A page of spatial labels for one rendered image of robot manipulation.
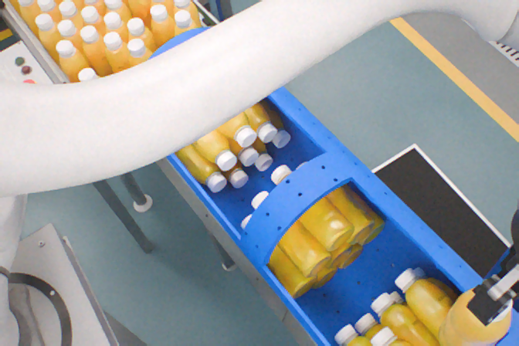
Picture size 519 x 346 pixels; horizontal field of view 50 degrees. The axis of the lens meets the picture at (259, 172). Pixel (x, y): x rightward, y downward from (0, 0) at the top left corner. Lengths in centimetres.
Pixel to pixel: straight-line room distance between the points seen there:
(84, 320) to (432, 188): 147
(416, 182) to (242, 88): 187
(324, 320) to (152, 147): 81
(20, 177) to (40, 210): 221
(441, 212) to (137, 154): 187
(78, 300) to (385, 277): 60
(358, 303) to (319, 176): 32
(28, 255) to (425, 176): 150
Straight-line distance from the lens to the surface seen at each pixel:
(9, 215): 98
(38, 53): 177
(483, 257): 213
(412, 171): 222
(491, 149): 252
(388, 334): 99
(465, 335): 75
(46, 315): 115
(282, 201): 95
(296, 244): 102
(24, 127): 35
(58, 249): 118
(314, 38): 38
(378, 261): 117
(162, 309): 222
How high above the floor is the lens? 207
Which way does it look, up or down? 61 degrees down
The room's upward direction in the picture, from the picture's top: 11 degrees counter-clockwise
